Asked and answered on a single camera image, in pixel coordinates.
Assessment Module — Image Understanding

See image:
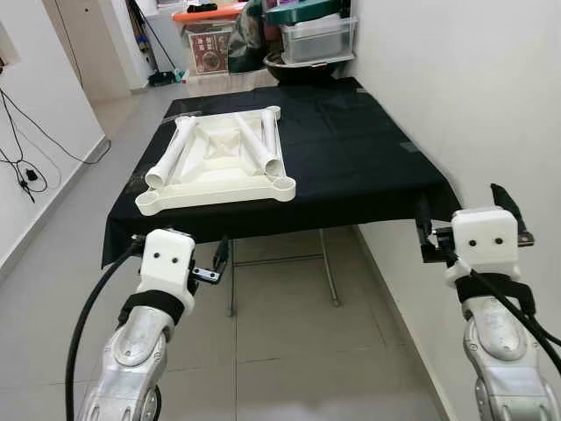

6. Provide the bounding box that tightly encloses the white plastic children table top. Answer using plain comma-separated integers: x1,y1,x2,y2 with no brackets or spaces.
134,106,297,218

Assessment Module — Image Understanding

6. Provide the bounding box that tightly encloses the black tablecloth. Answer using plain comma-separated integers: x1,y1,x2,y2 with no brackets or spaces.
101,77,457,268

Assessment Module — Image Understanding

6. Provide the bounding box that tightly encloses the beige low bench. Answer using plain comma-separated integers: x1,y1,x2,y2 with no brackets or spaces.
180,68,281,89

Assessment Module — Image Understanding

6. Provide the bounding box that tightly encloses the black wok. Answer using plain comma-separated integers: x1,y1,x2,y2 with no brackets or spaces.
263,51,343,86

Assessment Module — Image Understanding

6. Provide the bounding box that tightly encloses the clear plastic storage box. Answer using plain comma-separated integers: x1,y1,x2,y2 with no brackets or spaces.
279,16,359,65

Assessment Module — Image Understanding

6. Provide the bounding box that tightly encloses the orange-lidded clear storage box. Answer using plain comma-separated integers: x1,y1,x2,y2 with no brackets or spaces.
171,3,249,78

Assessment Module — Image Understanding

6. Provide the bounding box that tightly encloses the black bag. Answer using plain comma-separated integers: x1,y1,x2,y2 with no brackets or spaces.
230,0,273,73

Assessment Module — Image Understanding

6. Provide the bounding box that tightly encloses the beige door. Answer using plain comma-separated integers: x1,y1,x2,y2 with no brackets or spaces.
44,0,132,102

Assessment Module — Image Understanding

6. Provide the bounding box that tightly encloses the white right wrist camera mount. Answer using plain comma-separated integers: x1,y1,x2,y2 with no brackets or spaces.
450,208,520,286

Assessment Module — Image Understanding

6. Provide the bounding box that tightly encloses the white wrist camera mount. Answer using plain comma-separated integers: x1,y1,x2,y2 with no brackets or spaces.
450,208,520,286
138,229,197,315

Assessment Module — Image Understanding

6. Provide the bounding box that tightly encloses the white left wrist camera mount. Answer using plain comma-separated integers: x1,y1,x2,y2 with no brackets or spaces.
138,229,197,315

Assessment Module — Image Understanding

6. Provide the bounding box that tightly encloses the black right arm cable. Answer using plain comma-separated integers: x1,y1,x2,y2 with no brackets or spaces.
434,237,561,374

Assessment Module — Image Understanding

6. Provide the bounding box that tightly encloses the black wall power cable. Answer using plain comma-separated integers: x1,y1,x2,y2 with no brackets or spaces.
0,88,112,204

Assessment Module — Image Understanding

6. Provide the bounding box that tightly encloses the long-handled broom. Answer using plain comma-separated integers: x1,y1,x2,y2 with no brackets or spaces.
131,0,181,87

